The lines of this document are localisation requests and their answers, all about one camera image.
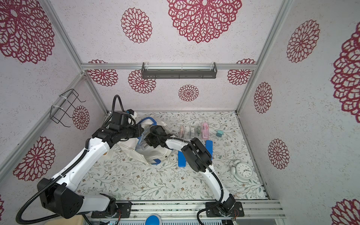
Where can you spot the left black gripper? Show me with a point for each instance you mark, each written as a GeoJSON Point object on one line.
{"type": "Point", "coordinates": [138, 128]}

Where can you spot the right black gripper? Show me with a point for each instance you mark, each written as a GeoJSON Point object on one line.
{"type": "Point", "coordinates": [152, 136]}

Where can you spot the white canvas bag blue handles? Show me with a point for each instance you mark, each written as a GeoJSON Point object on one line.
{"type": "Point", "coordinates": [140, 150]}

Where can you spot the pink compass clear case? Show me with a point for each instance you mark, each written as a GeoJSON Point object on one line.
{"type": "Point", "coordinates": [182, 131]}

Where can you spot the clear pen case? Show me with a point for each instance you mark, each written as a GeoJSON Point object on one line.
{"type": "Point", "coordinates": [192, 132]}

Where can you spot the clear green compass set case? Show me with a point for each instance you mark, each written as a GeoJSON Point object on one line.
{"type": "Point", "coordinates": [198, 130]}

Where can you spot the pink clear stationery case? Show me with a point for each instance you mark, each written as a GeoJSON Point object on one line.
{"type": "Point", "coordinates": [205, 131]}

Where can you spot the blue stationery case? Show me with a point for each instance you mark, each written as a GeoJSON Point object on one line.
{"type": "Point", "coordinates": [209, 147]}

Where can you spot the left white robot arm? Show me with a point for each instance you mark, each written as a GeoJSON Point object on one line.
{"type": "Point", "coordinates": [58, 194]}

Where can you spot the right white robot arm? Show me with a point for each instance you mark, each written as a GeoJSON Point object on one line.
{"type": "Point", "coordinates": [199, 159]}

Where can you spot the small teal cube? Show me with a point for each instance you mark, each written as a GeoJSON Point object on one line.
{"type": "Point", "coordinates": [219, 133]}

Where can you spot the blue round button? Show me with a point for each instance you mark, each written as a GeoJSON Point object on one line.
{"type": "Point", "coordinates": [153, 219]}

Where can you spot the white alarm clock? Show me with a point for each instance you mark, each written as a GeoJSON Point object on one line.
{"type": "Point", "coordinates": [241, 171]}

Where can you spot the black wire wall rack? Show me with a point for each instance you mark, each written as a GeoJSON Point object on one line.
{"type": "Point", "coordinates": [69, 97]}

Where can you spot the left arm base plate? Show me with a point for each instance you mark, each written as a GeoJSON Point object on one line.
{"type": "Point", "coordinates": [122, 210]}

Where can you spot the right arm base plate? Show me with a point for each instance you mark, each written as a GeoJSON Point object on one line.
{"type": "Point", "coordinates": [221, 211]}

